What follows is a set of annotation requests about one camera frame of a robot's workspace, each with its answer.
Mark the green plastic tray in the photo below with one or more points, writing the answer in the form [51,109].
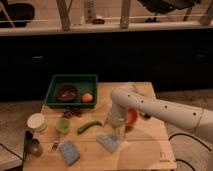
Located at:
[84,83]

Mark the dark grape bunch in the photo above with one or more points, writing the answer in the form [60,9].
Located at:
[69,112]

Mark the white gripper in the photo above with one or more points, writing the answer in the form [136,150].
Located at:
[118,124]

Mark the green cucumber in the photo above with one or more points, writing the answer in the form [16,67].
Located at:
[86,126]

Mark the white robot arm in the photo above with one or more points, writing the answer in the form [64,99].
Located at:
[195,120]

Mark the orange fruit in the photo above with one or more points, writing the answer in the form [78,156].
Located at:
[87,97]

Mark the dark red bowl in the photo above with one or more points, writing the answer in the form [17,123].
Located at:
[67,93]

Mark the orange cup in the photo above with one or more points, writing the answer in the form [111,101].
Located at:
[131,118]

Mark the light blue towel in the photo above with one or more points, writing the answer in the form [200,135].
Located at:
[110,142]

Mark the metal fork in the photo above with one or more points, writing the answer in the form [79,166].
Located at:
[56,142]

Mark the blue sponge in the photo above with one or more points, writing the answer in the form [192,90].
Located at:
[69,152]

